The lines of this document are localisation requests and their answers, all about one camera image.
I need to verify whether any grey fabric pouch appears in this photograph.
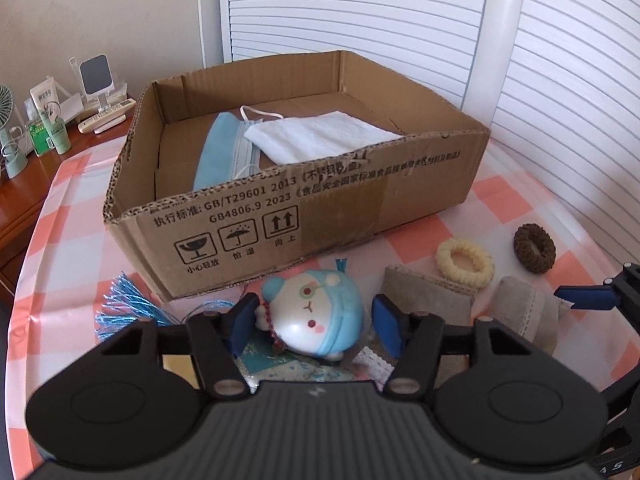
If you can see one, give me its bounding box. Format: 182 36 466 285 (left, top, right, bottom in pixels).
488 276 573 354
382 264 477 326

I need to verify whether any cream hair scrunchie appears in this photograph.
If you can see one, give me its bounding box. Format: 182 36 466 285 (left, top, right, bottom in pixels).
435 237 496 289

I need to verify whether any blue tassel sachet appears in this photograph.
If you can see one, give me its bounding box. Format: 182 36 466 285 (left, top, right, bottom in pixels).
94 271 321 394

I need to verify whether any blue white plush toy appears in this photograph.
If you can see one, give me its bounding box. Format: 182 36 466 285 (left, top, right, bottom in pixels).
256 269 364 362

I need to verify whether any brown hair scrunchie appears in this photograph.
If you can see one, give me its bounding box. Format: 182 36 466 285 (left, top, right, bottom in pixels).
513 223 556 274

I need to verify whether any blue surgical mask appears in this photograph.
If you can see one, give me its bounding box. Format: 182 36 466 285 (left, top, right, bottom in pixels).
192 105 283 191

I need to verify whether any white cloth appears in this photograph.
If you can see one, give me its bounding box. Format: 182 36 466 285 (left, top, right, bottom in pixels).
244 112 400 165

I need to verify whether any brown cardboard box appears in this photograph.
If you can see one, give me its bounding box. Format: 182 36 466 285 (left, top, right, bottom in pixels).
103 51 490 301

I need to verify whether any pink checkered tablecloth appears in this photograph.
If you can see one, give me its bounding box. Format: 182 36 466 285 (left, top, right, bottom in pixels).
4 140 620 479

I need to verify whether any wooden nightstand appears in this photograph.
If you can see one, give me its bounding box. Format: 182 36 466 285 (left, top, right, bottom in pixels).
0 117 131 310

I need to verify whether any white remote control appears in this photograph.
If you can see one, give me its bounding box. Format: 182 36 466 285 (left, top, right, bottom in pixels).
78 99 137 133

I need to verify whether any green tube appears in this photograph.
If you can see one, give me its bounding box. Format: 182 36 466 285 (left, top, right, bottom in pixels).
40 101 72 155

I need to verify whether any green small bottle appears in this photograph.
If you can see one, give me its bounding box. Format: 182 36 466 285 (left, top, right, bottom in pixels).
27 120 53 157

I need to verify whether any phone stand with mirror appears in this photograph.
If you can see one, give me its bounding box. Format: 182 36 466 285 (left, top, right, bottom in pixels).
79 54 128 113

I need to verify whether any green handheld fan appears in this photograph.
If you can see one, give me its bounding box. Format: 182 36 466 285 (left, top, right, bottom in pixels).
0 84 27 179

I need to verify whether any white cosmetic box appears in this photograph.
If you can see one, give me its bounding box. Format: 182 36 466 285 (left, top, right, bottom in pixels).
29 77 58 112

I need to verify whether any white louvered door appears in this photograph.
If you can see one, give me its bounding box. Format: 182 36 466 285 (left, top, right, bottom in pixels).
220 0 639 263

